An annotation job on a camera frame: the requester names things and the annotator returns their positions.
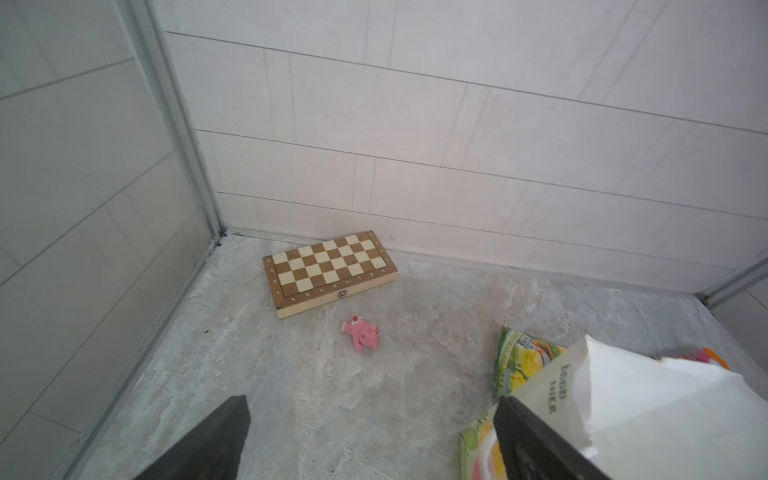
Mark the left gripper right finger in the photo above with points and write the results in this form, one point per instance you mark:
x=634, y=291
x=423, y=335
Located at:
x=532, y=450

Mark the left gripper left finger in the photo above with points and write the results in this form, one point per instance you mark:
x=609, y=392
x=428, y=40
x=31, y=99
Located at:
x=211, y=450

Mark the spring green Fox's candy bag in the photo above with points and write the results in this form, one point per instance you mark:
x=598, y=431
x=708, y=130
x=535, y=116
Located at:
x=519, y=357

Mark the orange Fox's candy bag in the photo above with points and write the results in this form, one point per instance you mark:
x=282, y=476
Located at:
x=705, y=355

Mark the small pink toy on table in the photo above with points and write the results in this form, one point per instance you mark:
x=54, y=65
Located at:
x=362, y=333

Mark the wooden chessboard box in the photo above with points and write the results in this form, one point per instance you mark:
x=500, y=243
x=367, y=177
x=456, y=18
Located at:
x=311, y=276

